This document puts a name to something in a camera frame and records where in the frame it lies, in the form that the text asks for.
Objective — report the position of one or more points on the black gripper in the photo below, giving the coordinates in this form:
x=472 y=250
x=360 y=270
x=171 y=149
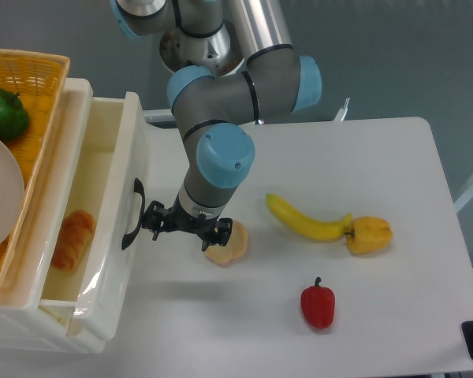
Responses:
x=212 y=231

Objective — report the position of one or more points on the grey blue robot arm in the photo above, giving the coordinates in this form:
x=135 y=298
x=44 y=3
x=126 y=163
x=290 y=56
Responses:
x=210 y=111

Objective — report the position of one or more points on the white drawer cabinet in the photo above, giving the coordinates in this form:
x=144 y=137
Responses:
x=23 y=325

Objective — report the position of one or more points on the pale round bread bun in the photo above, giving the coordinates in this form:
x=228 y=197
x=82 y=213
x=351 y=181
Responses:
x=235 y=248

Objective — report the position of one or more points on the brown twisted bread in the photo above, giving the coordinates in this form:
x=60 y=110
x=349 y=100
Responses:
x=76 y=232

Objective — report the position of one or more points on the yellow banana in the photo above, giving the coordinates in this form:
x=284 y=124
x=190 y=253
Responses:
x=303 y=225

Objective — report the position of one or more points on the red bell pepper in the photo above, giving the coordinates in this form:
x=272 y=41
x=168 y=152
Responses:
x=318 y=305

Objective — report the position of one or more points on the yellow bell pepper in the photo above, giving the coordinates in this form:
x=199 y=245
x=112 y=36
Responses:
x=368 y=234

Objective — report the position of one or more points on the orange woven basket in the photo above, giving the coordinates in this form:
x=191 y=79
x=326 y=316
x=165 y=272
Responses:
x=39 y=79

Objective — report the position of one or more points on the green bell pepper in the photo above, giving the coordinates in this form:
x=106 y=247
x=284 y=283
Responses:
x=14 y=119

